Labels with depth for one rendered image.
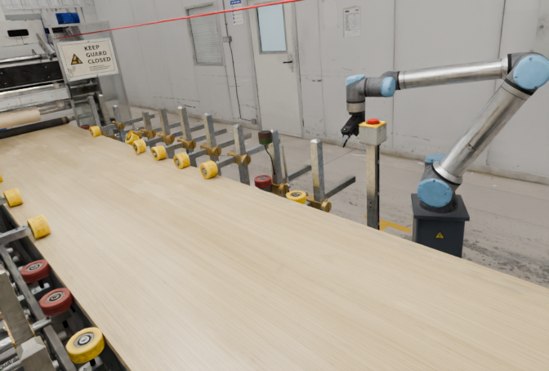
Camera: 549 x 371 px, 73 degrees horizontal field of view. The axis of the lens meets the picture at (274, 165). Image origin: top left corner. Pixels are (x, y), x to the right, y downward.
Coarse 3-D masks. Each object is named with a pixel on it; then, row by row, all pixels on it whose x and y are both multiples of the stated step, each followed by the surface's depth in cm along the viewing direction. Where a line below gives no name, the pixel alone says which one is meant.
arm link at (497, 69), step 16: (464, 64) 161; (480, 64) 157; (496, 64) 153; (512, 64) 149; (400, 80) 173; (416, 80) 170; (432, 80) 167; (448, 80) 164; (464, 80) 161; (480, 80) 159
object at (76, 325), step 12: (0, 216) 304; (12, 228) 298; (24, 240) 260; (24, 252) 277; (36, 252) 195; (48, 276) 219; (72, 312) 188; (72, 324) 200; (84, 324) 178; (108, 348) 130; (108, 360) 162
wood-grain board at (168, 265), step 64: (64, 128) 323; (0, 192) 191; (64, 192) 182; (128, 192) 174; (192, 192) 167; (256, 192) 160; (64, 256) 127; (128, 256) 123; (192, 256) 119; (256, 256) 116; (320, 256) 112; (384, 256) 109; (448, 256) 106; (128, 320) 95; (192, 320) 93; (256, 320) 90; (320, 320) 88; (384, 320) 86; (448, 320) 84; (512, 320) 83
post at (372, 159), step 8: (368, 152) 130; (368, 160) 132; (376, 160) 131; (368, 168) 133; (376, 168) 132; (368, 176) 134; (376, 176) 133; (368, 184) 135; (376, 184) 134; (368, 192) 136; (376, 192) 135; (368, 200) 137; (376, 200) 136; (368, 208) 139; (376, 208) 137; (368, 216) 140; (376, 216) 138; (368, 224) 141; (376, 224) 139
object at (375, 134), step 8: (360, 128) 128; (368, 128) 125; (376, 128) 123; (384, 128) 127; (360, 136) 129; (368, 136) 126; (376, 136) 124; (384, 136) 128; (368, 144) 127; (376, 144) 125
